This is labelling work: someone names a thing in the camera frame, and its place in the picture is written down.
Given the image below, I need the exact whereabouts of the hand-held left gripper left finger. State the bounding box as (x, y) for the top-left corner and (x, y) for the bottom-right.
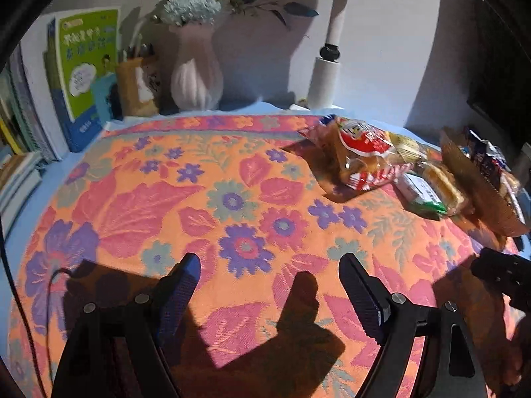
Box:
(52, 252), (202, 398)

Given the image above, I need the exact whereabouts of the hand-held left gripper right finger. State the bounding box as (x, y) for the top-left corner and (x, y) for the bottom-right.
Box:
(338, 253), (488, 398)

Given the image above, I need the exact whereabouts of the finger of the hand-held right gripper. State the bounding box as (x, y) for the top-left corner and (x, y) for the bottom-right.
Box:
(471, 249), (531, 295)

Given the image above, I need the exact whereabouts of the brown wicker basket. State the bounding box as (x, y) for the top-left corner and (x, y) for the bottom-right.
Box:
(439, 126), (531, 237)

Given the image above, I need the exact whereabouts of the person's right hand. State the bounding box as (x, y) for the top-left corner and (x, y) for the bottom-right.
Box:
(503, 321), (531, 387)

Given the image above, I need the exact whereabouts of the clear nougat packet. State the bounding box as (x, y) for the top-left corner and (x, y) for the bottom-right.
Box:
(421, 162), (471, 216)

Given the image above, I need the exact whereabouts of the green and white snack packet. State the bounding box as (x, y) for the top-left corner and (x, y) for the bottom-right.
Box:
(394, 172), (449, 220)

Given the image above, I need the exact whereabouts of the purple snack packet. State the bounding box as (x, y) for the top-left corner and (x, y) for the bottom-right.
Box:
(467, 126), (509, 187)

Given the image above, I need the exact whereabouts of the floral tablecloth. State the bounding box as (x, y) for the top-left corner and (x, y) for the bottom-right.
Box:
(8, 114), (527, 398)

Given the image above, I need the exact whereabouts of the clear yellow cracker packet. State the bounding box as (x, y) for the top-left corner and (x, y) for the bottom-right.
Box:
(388, 133), (432, 166)

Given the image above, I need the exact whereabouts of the red and white bread packet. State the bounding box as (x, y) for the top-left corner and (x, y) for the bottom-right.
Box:
(299, 116), (416, 191)

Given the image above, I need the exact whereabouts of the stack of lying books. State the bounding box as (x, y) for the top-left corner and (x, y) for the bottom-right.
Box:
(0, 149), (44, 225)

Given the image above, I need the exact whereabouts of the teal booklet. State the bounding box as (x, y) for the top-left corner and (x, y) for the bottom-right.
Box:
(91, 72), (123, 122)

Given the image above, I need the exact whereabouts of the brown pen holder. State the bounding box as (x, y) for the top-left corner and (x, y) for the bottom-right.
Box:
(115, 43), (160, 117)

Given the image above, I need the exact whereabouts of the white ribbed vase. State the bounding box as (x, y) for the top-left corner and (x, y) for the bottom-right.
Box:
(170, 24), (225, 112)

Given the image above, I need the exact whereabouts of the black monitor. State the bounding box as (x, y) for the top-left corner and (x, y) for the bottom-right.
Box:
(442, 0), (531, 158)

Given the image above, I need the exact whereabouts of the row of standing books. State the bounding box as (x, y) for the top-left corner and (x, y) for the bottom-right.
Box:
(0, 43), (63, 162)

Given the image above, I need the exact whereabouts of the green cover book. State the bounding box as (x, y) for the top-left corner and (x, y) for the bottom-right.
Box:
(45, 7), (121, 153)

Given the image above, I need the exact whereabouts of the black cable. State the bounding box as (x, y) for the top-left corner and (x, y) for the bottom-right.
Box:
(0, 232), (47, 398)

